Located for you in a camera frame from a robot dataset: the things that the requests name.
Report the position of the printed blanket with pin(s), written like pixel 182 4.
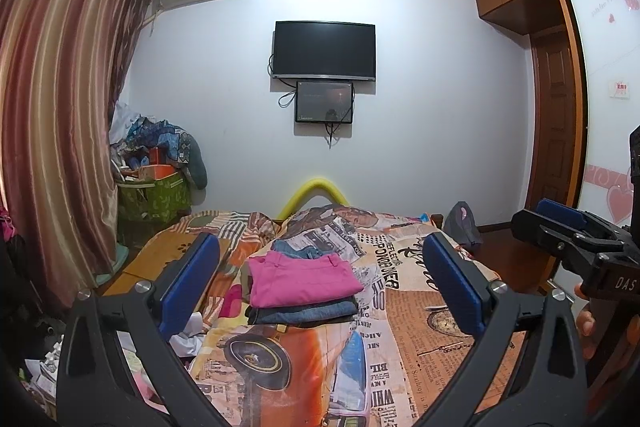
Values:
pixel 425 307

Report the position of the blue jeans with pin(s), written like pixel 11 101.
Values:
pixel 300 313

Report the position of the small red white label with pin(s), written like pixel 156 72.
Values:
pixel 619 89

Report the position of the green storage box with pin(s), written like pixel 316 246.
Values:
pixel 155 199

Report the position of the wooden door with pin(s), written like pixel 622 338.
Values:
pixel 555 132

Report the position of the black wall television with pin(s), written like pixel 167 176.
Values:
pixel 324 49

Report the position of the pink garment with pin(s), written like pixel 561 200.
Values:
pixel 9 232

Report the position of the wooden lap desk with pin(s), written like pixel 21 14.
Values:
pixel 150 257

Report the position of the grey backpack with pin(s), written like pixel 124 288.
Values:
pixel 462 227

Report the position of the heart patterned sliding door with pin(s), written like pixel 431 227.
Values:
pixel 600 147

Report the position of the yellow curved headboard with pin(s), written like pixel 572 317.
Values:
pixel 315 185

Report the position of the wooden bed post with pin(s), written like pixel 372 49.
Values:
pixel 438 221

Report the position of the pile of clothes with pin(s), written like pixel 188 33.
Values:
pixel 160 137

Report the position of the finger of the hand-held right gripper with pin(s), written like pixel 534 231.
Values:
pixel 560 213
pixel 540 232

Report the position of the small black monitor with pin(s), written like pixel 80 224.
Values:
pixel 324 102

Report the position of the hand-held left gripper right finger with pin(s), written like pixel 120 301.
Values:
pixel 452 287

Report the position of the pink pants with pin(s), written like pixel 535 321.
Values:
pixel 300 279

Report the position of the striped curtain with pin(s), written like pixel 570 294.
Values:
pixel 55 107

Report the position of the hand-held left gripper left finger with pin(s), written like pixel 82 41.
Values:
pixel 192 287

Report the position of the person's right hand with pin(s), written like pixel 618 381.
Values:
pixel 585 322

